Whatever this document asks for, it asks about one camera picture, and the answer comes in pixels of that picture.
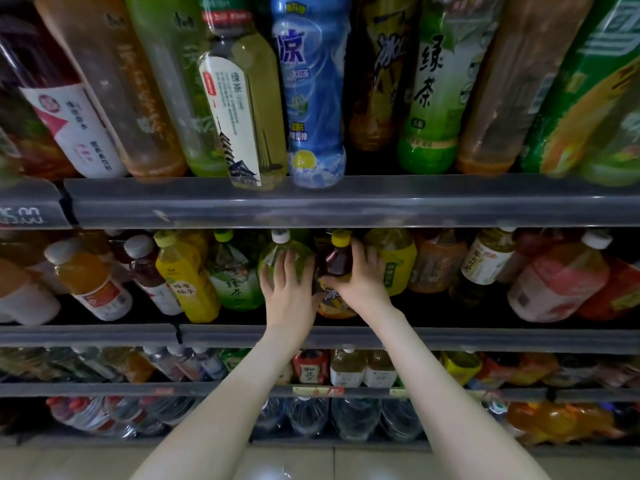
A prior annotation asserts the person's left hand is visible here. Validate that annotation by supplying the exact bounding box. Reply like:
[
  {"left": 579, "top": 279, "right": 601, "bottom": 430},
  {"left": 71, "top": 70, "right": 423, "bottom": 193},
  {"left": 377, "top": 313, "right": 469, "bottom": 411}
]
[{"left": 258, "top": 247, "right": 317, "bottom": 341}]

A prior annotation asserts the person's right hand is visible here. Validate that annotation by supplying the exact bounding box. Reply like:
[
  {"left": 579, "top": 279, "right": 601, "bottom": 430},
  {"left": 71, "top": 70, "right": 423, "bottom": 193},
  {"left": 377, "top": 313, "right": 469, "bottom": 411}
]
[{"left": 318, "top": 237, "right": 396, "bottom": 321}]

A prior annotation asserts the iced tea bottle yellow cap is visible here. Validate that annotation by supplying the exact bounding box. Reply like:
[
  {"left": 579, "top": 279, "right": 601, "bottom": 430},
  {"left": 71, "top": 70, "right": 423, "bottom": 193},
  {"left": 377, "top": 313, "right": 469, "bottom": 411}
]
[{"left": 314, "top": 229, "right": 357, "bottom": 320}]

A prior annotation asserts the drinks shelf unit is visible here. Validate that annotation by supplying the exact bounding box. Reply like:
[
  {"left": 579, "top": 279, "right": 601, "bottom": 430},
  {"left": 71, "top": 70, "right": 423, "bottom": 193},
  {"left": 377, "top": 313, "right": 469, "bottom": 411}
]
[{"left": 0, "top": 0, "right": 640, "bottom": 456}]

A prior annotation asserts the person's right forearm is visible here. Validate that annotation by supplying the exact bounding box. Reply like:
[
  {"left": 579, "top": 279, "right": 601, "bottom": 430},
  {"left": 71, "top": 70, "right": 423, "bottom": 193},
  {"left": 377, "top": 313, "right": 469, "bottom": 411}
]
[{"left": 365, "top": 305, "right": 556, "bottom": 480}]

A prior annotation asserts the person's left forearm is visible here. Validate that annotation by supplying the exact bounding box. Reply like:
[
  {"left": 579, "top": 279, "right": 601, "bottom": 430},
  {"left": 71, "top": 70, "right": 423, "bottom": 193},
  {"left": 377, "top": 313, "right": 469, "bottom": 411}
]
[{"left": 130, "top": 329, "right": 306, "bottom": 480}]

